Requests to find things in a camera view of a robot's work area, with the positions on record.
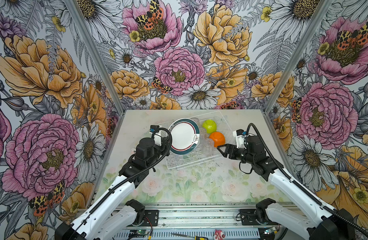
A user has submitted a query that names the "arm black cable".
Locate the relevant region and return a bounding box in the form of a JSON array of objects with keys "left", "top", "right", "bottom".
[
  {"left": 81, "top": 127, "right": 173, "bottom": 217},
  {"left": 246, "top": 122, "right": 368, "bottom": 240}
]

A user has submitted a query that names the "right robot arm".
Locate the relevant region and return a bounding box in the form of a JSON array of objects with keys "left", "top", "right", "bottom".
[{"left": 217, "top": 130, "right": 368, "bottom": 240}]

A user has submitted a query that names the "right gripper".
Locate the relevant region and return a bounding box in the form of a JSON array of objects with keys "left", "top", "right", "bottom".
[{"left": 216, "top": 143, "right": 255, "bottom": 165}]

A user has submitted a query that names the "middle clear glass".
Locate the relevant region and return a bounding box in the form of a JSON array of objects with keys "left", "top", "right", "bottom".
[{"left": 199, "top": 133, "right": 209, "bottom": 148}]

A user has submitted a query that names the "orange bowl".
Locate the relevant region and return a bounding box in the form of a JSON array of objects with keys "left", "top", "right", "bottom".
[{"left": 209, "top": 132, "right": 226, "bottom": 148}]

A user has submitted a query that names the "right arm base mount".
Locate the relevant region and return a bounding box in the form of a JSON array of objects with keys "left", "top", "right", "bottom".
[{"left": 236, "top": 209, "right": 278, "bottom": 226}]

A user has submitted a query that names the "pink white small object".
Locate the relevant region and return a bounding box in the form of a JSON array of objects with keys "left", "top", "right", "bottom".
[{"left": 214, "top": 230, "right": 226, "bottom": 240}]

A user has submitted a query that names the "lime green bowl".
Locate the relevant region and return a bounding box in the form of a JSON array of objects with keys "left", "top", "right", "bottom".
[{"left": 202, "top": 119, "right": 218, "bottom": 134}]

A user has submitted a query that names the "clear glass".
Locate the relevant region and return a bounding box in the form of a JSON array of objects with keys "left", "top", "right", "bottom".
[
  {"left": 199, "top": 133, "right": 209, "bottom": 148},
  {"left": 203, "top": 138, "right": 215, "bottom": 155}
]

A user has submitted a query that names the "white wire dish rack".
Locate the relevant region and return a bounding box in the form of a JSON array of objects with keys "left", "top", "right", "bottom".
[{"left": 153, "top": 110, "right": 237, "bottom": 170}]

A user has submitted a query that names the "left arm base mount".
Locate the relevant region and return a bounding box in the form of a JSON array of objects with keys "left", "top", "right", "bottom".
[{"left": 129, "top": 210, "right": 159, "bottom": 227}]

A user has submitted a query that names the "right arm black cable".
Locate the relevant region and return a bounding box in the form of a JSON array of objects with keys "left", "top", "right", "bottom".
[{"left": 246, "top": 122, "right": 368, "bottom": 240}]

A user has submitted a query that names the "yellow handled screwdriver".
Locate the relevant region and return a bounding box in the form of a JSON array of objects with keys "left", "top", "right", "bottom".
[{"left": 172, "top": 233, "right": 209, "bottom": 240}]

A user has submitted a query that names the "near clear glass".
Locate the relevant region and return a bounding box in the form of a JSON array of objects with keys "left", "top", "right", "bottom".
[{"left": 203, "top": 138, "right": 215, "bottom": 155}]

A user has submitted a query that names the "green circuit board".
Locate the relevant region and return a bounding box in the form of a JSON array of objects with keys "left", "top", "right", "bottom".
[{"left": 128, "top": 230, "right": 150, "bottom": 238}]

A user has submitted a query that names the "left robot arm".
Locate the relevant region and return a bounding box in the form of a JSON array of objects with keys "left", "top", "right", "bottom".
[{"left": 54, "top": 125, "right": 172, "bottom": 240}]

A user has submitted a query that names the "green red rimmed plate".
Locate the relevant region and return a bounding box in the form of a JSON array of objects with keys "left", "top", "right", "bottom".
[{"left": 168, "top": 118, "right": 200, "bottom": 155}]

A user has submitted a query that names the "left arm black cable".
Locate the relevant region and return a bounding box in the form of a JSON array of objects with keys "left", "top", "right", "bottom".
[{"left": 81, "top": 127, "right": 173, "bottom": 217}]

